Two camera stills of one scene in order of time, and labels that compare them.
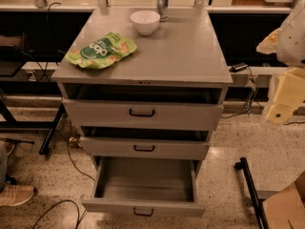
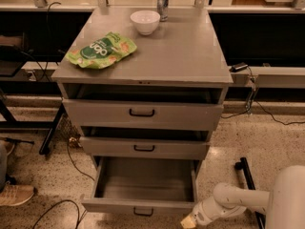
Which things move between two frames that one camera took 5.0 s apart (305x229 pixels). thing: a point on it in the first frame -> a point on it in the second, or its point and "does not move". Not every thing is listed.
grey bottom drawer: (147, 186) does not move
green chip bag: (102, 52) does not move
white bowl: (145, 22) does not move
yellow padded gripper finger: (269, 45) -> (188, 222)
